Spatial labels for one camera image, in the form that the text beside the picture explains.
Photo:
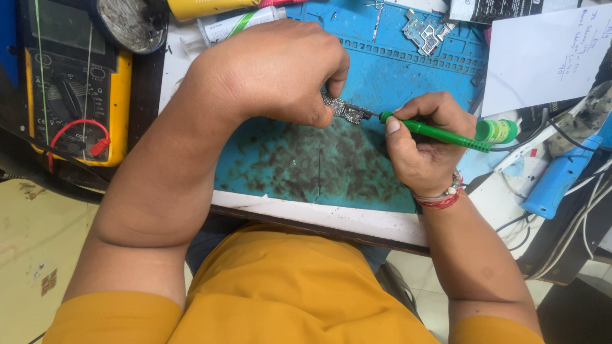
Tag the person's right hand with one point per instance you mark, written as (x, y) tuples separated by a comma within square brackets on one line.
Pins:
[(425, 148)]

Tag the person's left hand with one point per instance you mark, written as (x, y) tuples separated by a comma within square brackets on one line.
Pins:
[(267, 71)]

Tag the small phone circuit board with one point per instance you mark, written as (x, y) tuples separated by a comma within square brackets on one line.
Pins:
[(345, 110)]

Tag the white syringe with green label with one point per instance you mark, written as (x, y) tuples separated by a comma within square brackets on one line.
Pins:
[(234, 26)]

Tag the green flux bottle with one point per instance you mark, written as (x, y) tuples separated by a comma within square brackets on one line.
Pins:
[(497, 131)]

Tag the blue silicone repair mat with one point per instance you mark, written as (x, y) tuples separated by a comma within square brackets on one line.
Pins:
[(344, 162)]

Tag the yellow tube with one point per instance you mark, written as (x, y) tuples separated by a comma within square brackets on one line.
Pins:
[(210, 8)]

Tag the white power strip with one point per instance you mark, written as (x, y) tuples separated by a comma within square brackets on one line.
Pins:
[(514, 191)]

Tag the silver phone motherboard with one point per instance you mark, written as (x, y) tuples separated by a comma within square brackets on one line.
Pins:
[(427, 31)]

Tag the metal tweezers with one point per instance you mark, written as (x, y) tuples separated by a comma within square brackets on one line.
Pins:
[(377, 19)]

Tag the round dirty metal tin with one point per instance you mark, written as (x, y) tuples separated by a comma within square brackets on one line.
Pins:
[(130, 24)]

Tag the white handwritten paper sheet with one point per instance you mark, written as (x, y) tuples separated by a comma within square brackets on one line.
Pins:
[(545, 57)]

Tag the black and white box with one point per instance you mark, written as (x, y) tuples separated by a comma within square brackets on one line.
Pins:
[(497, 9)]

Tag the dirty white tool stand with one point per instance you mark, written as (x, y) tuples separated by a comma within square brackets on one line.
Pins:
[(581, 119)]

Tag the yellow digital multimeter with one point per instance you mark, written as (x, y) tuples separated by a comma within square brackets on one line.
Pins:
[(76, 91)]

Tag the red multimeter probe lead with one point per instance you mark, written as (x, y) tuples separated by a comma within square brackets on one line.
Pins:
[(79, 141)]

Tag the yellow shirt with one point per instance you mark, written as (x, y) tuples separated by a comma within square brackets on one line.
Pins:
[(287, 296)]

